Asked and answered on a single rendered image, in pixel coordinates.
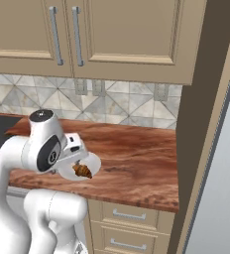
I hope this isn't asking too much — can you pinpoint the beige cupboard door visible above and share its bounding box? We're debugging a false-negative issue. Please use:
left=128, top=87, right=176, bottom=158
left=0, top=0, right=73, bottom=79
left=63, top=0, right=208, bottom=86

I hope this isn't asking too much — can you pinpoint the brown tall side panel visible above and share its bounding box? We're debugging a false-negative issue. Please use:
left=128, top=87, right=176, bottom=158
left=166, top=0, right=230, bottom=254

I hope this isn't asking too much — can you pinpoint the grey wall outlet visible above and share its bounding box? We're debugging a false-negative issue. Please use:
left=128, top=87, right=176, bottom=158
left=154, top=82, right=171, bottom=102
left=91, top=78, right=107, bottom=97
left=73, top=78, right=88, bottom=96

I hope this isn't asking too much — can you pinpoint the grey cupboard door handle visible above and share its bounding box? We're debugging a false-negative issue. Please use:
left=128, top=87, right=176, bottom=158
left=49, top=6, right=64, bottom=66
left=70, top=6, right=85, bottom=67

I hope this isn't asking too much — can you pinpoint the white round plate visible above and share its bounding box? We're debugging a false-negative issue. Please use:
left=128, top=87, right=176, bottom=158
left=55, top=151, right=102, bottom=183

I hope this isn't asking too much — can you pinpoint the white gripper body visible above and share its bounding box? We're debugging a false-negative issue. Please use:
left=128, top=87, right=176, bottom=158
left=51, top=148, right=90, bottom=173

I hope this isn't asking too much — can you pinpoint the grey fridge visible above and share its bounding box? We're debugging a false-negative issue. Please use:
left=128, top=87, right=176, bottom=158
left=181, top=46, right=230, bottom=254

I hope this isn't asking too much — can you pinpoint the white appliance with grey handle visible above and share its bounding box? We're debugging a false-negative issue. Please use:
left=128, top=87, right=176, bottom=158
left=6, top=186, right=32, bottom=206

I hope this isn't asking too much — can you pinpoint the beige drawer front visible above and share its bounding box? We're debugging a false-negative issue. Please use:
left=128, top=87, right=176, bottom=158
left=101, top=200, right=161, bottom=230
left=99, top=223, right=157, bottom=254

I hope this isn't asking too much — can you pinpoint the brown croissant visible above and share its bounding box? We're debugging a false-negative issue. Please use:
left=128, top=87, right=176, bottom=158
left=71, top=162, right=93, bottom=180

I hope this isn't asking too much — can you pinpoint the grey drawer handle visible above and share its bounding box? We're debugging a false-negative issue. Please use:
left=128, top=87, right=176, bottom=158
left=112, top=208, right=148, bottom=221
left=109, top=237, right=148, bottom=252

